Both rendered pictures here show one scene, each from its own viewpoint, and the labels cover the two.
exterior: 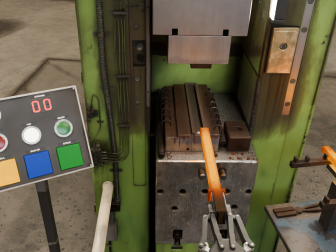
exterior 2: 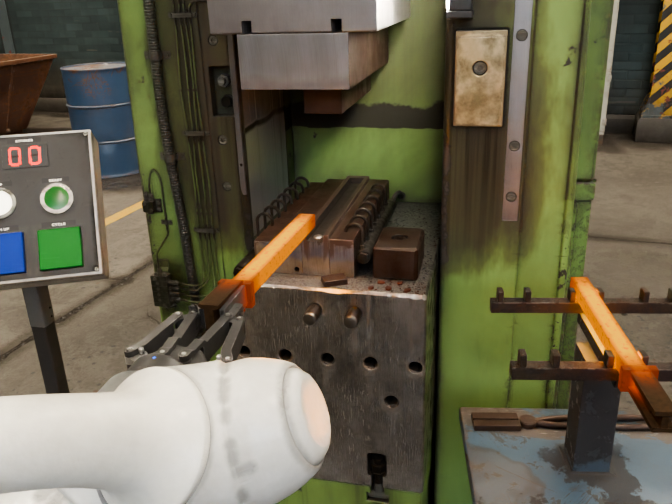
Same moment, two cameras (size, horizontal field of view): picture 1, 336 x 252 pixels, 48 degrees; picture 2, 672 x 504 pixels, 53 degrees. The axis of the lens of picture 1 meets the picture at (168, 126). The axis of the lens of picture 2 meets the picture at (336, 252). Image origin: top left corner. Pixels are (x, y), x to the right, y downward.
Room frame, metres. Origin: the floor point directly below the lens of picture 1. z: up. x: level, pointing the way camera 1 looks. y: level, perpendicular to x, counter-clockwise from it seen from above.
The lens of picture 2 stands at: (0.02, -0.50, 1.44)
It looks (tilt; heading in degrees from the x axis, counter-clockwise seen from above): 22 degrees down; 17
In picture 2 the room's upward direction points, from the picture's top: 2 degrees counter-clockwise
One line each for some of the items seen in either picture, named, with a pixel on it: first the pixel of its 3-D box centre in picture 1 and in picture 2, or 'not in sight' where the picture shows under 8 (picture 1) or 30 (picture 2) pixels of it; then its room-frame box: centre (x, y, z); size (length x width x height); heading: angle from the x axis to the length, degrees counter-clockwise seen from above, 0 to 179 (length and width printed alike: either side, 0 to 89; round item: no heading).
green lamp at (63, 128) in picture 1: (63, 128); (56, 198); (1.02, 0.34, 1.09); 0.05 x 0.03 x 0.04; 93
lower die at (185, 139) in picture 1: (188, 113); (329, 219); (1.36, -0.08, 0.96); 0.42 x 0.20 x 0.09; 3
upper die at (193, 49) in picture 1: (193, 29); (322, 50); (1.36, -0.08, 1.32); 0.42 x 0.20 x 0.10; 3
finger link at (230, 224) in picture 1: (230, 233); (208, 344); (0.63, -0.16, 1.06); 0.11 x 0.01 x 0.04; 176
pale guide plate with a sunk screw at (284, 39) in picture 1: (281, 50); (479, 79); (1.30, -0.40, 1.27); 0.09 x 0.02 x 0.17; 93
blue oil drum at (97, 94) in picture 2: not in sight; (105, 119); (4.95, 2.97, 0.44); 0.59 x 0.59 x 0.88
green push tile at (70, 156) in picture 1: (69, 156); (60, 248); (0.98, 0.32, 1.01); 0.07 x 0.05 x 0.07; 118
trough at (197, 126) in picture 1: (194, 106); (339, 204); (1.36, -0.11, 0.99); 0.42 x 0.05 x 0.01; 3
